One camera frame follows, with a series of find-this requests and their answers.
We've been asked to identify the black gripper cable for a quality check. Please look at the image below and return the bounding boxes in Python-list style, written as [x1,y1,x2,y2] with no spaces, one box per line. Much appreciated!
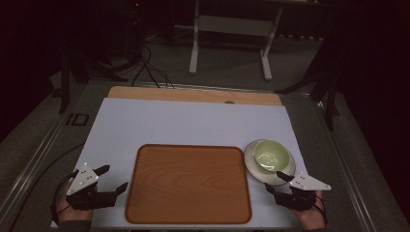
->
[50,170,79,225]
[312,193,329,227]

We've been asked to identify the metal floor rail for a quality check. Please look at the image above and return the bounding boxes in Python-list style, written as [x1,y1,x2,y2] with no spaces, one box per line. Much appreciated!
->
[0,84,89,223]
[315,100,379,232]

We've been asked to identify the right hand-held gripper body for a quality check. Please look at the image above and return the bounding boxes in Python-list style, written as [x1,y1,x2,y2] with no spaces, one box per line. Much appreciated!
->
[274,171,333,213]

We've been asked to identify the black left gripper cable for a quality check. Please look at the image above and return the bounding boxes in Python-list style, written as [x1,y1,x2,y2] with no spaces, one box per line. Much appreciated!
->
[50,170,79,225]

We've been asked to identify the white metal table frame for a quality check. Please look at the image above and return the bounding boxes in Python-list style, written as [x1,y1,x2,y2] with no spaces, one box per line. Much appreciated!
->
[189,0,285,82]

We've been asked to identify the person's right hand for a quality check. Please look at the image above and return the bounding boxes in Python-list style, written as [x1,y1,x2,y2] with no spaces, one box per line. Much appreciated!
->
[289,189,327,231]

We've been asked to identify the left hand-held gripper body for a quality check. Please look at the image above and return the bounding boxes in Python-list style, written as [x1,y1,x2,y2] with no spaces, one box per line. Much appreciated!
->
[66,161,118,211]

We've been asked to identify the black metal stand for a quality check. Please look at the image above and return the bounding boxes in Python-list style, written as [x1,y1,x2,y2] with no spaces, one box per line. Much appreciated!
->
[57,49,73,115]

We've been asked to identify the white table mat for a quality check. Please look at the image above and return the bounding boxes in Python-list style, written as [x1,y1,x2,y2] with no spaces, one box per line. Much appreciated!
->
[49,97,309,230]

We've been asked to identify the wooden tray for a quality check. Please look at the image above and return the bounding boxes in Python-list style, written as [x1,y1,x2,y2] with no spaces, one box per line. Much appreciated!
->
[124,143,253,226]

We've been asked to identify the light wooden table board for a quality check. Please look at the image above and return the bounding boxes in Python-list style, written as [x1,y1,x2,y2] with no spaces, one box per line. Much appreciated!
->
[106,85,283,107]

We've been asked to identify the thin black floor cable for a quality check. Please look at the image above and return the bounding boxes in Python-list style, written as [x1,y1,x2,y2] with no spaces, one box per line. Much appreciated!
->
[9,142,85,231]

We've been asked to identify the white saucer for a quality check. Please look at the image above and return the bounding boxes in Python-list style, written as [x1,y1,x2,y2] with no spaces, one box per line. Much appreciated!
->
[244,138,297,188]

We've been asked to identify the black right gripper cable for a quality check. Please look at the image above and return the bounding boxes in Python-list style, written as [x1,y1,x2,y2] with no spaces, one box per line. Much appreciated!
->
[312,193,329,227]

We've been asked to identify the person's left hand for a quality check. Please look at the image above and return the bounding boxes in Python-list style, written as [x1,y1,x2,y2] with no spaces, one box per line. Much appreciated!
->
[54,182,95,224]

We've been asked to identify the black tripod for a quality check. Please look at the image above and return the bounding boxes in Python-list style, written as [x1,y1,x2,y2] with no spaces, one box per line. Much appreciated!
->
[275,32,343,132]

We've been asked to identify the dark equipment rack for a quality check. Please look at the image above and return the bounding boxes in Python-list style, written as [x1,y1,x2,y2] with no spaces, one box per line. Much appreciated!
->
[125,0,147,64]

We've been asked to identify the green bowl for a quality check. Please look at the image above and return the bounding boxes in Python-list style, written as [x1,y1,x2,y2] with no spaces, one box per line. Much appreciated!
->
[253,138,291,173]

